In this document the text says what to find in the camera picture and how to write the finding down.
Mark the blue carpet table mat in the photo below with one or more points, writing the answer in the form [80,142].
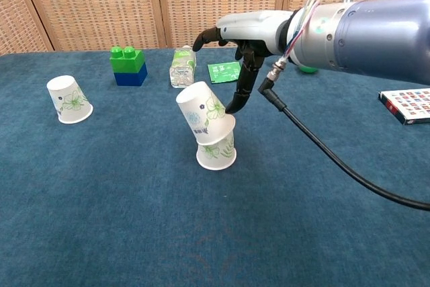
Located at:
[134,216]

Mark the woven bamboo folding screen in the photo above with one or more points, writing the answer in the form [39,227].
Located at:
[100,4]

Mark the clear plastic water bottle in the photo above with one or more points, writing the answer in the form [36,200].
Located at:
[181,70]

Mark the blue toy building brick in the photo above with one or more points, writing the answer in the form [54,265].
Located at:
[129,78]

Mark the flag print card box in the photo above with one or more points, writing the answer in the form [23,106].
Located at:
[408,105]

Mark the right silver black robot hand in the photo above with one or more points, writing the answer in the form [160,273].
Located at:
[252,28]

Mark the green ball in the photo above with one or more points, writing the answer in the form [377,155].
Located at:
[308,69]

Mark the white floral paper cup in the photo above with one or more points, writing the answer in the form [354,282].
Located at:
[69,102]
[216,157]
[201,112]

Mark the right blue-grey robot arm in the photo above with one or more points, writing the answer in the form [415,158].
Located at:
[369,31]

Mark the green foil sachet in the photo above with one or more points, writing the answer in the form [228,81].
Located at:
[221,72]

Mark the green toy building brick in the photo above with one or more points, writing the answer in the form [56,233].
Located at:
[127,62]

